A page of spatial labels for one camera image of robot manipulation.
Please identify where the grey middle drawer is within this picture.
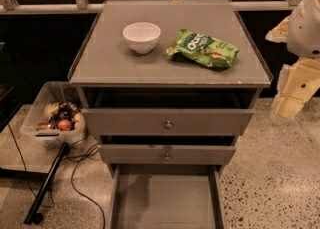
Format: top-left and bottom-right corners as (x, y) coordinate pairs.
(99, 144), (236, 165)

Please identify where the thin black cable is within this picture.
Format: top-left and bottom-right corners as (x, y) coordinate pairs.
(6, 122), (54, 209)

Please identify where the grey top drawer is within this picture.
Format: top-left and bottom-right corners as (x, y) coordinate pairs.
(82, 108), (253, 136)

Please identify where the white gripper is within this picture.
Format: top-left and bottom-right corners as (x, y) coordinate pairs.
(265, 0), (320, 118)

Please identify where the grey bottom drawer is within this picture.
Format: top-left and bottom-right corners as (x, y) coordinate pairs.
(107, 165), (227, 229)

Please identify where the red apple in bin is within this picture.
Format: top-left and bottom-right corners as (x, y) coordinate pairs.
(58, 119), (72, 131)

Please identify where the grey drawer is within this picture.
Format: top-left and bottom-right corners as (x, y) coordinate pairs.
(99, 144), (236, 165)
(107, 165), (227, 229)
(82, 108), (253, 136)

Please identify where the brass middle drawer knob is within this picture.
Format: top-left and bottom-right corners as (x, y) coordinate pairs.
(163, 154), (171, 161)

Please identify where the black metal stand leg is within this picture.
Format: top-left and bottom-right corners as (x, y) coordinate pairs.
(24, 142), (69, 225)

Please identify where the green rice chip bag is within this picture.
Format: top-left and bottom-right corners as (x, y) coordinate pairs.
(166, 29), (239, 68)

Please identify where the grey drawer cabinet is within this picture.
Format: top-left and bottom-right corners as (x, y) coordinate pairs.
(67, 0), (274, 229)

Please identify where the brass top drawer knob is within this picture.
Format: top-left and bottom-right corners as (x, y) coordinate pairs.
(164, 120), (173, 130)

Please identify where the white ceramic bowl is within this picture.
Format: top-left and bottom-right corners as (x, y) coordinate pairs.
(122, 22), (161, 54)

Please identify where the clear plastic storage bin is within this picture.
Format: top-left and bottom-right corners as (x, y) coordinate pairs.
(21, 82), (87, 148)

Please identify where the brass drawer knob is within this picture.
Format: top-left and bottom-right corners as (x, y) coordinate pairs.
(163, 154), (171, 161)
(164, 120), (173, 130)

